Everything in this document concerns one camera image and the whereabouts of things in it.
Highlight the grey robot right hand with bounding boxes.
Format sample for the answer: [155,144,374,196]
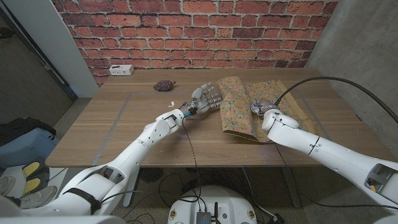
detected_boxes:
[250,98,280,116]

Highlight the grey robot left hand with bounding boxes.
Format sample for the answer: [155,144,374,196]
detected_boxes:
[179,81,223,118]

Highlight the tan patterned cloth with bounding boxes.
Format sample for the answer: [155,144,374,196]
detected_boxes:
[216,76,317,144]

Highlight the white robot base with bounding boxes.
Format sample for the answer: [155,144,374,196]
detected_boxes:
[167,185,258,224]

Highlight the red brick print backdrop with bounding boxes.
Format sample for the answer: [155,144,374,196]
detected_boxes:
[51,0,339,86]

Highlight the white power strip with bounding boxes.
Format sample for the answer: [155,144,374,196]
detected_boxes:
[108,64,135,77]

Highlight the grey table leg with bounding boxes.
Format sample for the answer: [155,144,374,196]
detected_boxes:
[281,166,302,208]

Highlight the black round floor disc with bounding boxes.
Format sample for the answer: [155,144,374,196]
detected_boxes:
[139,167,165,184]

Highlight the small grey electronics box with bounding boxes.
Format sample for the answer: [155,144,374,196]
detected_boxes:
[195,210,212,224]

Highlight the white table leg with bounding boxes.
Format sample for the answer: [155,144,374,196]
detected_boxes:
[123,183,137,208]

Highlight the black bag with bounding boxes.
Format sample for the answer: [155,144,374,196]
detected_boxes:
[0,117,57,147]

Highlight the blue bag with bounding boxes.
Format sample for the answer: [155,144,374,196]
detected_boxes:
[0,127,60,170]

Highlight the yellow and black gloves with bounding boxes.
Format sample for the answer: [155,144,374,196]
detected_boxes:
[21,156,50,195]

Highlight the grey sneaker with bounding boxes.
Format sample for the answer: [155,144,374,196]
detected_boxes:
[19,185,58,209]
[0,175,16,197]

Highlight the thin black left wrist cable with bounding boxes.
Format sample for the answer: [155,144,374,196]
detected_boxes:
[182,116,203,203]

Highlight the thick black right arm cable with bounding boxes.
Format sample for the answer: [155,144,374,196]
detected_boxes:
[273,76,398,124]

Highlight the white floor cable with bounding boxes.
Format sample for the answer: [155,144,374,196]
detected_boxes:
[241,167,277,220]

